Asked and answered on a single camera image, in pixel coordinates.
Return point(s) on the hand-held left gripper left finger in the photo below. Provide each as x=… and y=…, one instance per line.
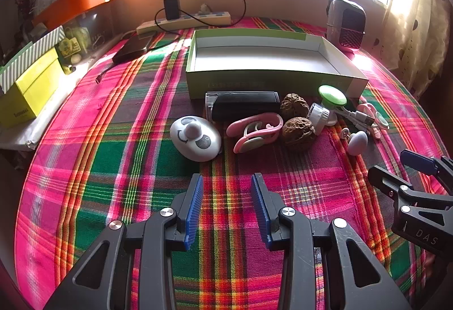
x=195, y=211

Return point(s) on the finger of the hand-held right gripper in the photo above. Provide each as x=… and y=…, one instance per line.
x=385, y=179
x=419, y=162

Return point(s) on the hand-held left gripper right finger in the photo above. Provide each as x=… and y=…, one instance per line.
x=260, y=211

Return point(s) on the white egg-shaped knob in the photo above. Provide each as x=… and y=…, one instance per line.
x=358, y=142

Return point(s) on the white panda egg toy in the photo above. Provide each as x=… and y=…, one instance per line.
x=198, y=149

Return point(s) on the pink and green clip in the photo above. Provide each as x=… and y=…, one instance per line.
x=366, y=108
x=252, y=144

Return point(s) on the brown walnut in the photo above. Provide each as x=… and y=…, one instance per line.
x=290, y=105
x=299, y=135

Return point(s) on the white round container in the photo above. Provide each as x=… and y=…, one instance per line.
x=320, y=117

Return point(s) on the green white suction knob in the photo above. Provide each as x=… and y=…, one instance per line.
x=332, y=95

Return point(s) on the black rectangular case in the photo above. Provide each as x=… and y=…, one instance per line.
x=244, y=105

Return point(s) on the green white cardboard box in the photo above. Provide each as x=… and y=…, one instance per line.
x=258, y=55

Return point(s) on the cream dotted curtain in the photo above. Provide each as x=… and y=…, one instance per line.
x=414, y=30

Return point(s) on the grey mini heater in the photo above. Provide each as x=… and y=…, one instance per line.
x=336, y=23

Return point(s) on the black smartphone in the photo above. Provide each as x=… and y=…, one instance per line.
x=134, y=48

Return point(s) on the small white ball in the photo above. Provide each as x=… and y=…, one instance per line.
x=76, y=58

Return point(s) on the beige power strip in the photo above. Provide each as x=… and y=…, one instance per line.
x=212, y=17

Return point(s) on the grey plug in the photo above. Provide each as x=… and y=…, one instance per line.
x=204, y=8

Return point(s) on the black charger adapter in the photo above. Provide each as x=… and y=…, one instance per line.
x=171, y=9

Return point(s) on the yellow box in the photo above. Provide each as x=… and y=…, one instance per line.
x=28, y=90

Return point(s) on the dark glass tank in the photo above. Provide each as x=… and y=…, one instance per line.
x=95, y=22

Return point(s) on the green white striped box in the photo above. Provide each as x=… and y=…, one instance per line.
x=42, y=41

